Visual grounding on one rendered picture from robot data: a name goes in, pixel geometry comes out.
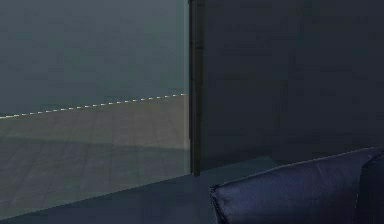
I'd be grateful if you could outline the dark blue sofa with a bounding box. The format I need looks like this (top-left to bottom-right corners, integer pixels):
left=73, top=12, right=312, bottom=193
left=209, top=146, right=384, bottom=224

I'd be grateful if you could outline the dark door frame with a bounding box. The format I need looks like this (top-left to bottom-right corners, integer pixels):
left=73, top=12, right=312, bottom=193
left=188, top=0, right=206, bottom=177

